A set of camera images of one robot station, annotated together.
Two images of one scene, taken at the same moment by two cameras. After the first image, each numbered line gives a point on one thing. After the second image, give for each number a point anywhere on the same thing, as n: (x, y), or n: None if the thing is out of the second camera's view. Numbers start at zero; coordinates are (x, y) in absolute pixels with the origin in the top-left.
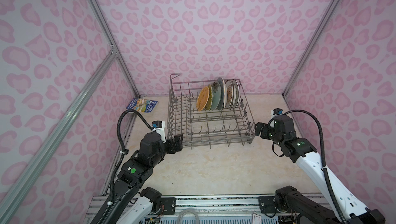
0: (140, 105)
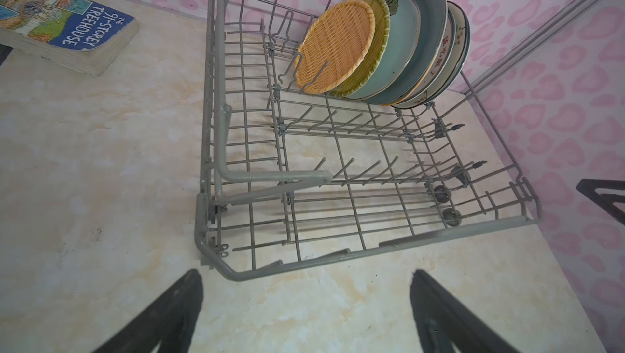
0: (54, 24)
